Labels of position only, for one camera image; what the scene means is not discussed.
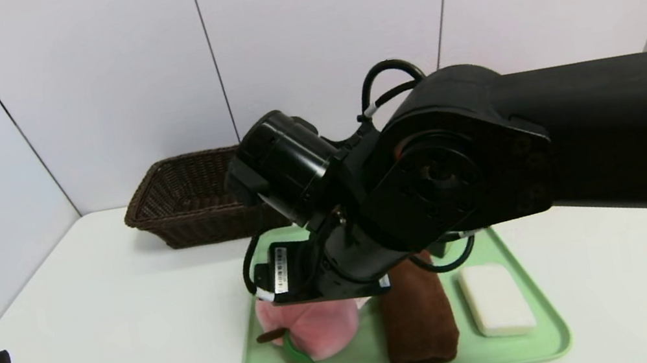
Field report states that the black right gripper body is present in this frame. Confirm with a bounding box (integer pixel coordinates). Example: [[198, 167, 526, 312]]
[[247, 233, 336, 309]]

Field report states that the pink plush peach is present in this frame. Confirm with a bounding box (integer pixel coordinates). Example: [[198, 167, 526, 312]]
[[250, 285, 368, 363]]

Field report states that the brown towel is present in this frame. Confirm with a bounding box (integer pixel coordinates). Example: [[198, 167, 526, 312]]
[[373, 247, 465, 363]]

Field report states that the white soap bar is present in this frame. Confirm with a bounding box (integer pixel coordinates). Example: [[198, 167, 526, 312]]
[[456, 257, 539, 344]]

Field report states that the dark brown wicker basket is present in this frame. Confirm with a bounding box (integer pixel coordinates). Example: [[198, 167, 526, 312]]
[[115, 138, 294, 258]]

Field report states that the thin black right gripper cable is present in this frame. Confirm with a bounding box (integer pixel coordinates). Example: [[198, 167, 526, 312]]
[[405, 228, 482, 278]]

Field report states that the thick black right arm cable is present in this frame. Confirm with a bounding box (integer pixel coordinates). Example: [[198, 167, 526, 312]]
[[353, 53, 434, 124]]

